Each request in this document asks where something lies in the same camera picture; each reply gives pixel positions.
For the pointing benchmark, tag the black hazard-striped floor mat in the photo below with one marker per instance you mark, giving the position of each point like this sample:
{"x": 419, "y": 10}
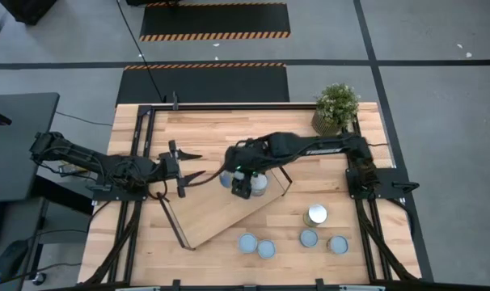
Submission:
{"x": 204, "y": 85}
{"x": 214, "y": 20}

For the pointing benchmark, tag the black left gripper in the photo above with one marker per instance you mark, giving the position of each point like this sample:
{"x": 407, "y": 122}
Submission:
{"x": 173, "y": 163}

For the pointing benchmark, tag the dark keyboard desk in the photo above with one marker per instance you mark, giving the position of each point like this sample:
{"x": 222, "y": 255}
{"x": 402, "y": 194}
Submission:
{"x": 22, "y": 226}

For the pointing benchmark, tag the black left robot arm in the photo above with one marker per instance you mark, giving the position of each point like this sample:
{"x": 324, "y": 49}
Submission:
{"x": 87, "y": 159}

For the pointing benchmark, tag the dark side desk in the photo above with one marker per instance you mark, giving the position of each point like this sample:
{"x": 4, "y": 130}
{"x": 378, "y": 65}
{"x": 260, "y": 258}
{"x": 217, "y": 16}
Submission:
{"x": 18, "y": 153}

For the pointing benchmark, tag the black aluminium table frame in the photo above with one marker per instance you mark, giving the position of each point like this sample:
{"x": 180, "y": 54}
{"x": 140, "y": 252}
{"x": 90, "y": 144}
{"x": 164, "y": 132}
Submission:
{"x": 229, "y": 107}

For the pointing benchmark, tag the black floor box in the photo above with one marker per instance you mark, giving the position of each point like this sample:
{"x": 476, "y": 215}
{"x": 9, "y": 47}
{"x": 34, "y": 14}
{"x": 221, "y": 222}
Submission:
{"x": 26, "y": 10}

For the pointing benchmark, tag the white light bar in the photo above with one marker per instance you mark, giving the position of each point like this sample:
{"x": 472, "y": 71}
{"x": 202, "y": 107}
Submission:
{"x": 136, "y": 288}
{"x": 362, "y": 288}

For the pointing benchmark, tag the black caster wheel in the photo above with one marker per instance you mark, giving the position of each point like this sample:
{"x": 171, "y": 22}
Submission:
{"x": 39, "y": 278}

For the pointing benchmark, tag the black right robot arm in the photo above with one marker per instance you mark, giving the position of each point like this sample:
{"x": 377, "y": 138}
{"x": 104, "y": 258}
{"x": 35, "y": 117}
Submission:
{"x": 309, "y": 147}

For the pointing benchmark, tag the potted plant in woven pot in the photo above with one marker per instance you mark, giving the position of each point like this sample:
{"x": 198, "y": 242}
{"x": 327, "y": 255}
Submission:
{"x": 336, "y": 107}

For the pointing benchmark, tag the black computer mouse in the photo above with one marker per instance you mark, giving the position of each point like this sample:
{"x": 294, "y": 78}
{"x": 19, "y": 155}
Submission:
{"x": 11, "y": 260}

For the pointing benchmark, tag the wooden shelf with black frame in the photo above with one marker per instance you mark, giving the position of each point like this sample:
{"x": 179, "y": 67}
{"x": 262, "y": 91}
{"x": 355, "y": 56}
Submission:
{"x": 212, "y": 210}

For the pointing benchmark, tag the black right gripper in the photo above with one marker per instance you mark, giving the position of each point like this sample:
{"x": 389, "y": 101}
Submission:
{"x": 242, "y": 188}

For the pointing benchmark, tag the tin can with shiny lid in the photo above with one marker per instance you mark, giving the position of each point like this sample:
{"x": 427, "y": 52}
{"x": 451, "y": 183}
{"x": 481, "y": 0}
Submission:
{"x": 317, "y": 214}

